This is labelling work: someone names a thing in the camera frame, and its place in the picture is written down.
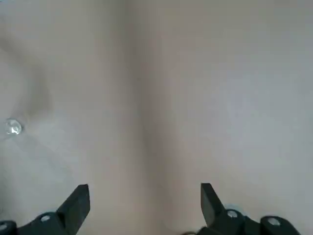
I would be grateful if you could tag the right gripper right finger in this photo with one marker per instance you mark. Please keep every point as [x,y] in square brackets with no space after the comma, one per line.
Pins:
[217,218]

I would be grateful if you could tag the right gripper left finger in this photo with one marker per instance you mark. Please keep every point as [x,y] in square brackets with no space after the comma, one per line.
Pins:
[66,215]

